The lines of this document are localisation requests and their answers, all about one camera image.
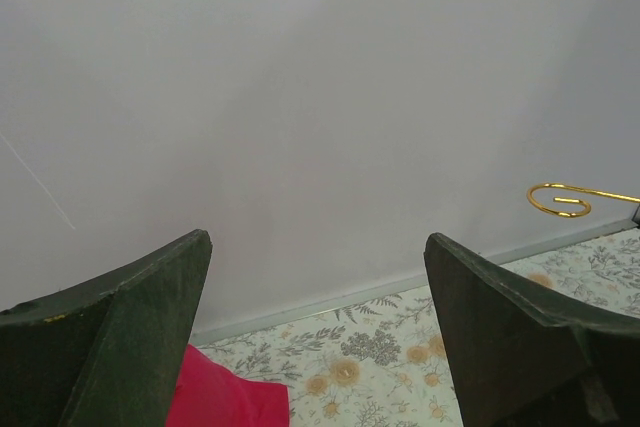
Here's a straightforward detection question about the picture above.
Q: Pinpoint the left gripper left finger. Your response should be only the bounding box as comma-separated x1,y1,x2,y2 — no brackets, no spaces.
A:
1,230,211,426

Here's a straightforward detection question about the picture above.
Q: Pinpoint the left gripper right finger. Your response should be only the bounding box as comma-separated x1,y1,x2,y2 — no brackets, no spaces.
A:
424,233,639,426

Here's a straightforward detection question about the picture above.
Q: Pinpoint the gold wine glass rack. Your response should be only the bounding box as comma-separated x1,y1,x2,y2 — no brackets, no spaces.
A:
526,183,640,219

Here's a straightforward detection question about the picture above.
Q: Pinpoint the magenta cloth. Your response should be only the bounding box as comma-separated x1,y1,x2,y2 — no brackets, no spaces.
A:
165,345,290,427

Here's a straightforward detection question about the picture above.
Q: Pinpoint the floral table mat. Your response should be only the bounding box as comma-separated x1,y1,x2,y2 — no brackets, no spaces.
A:
196,229,639,426

